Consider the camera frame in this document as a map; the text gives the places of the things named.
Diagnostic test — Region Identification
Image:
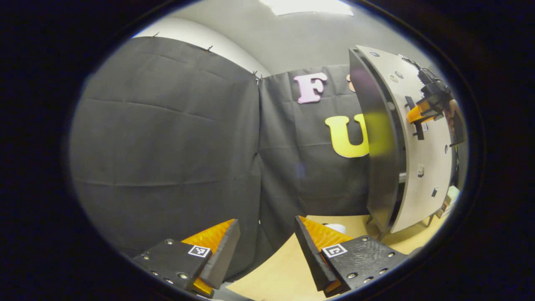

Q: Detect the large ceiling light panel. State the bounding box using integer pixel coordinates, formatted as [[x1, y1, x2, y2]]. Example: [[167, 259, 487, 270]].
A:
[[259, 0, 354, 16]]

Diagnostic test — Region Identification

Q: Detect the black backdrop cloth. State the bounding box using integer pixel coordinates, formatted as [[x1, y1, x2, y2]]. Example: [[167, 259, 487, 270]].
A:
[[69, 36, 468, 281]]

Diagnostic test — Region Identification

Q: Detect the beige cabinet door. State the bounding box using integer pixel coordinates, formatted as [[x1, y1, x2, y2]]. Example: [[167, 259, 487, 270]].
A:
[[357, 45, 455, 234]]

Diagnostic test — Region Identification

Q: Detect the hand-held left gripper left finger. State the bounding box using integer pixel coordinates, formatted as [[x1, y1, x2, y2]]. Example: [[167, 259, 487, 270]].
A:
[[132, 219, 241, 298]]

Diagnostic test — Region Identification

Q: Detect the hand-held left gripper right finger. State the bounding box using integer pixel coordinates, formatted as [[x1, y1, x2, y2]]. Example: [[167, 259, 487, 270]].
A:
[[294, 216, 408, 298]]

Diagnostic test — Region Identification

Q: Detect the black door handle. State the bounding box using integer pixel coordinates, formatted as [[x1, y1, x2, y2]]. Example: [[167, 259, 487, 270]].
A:
[[405, 96, 425, 140]]

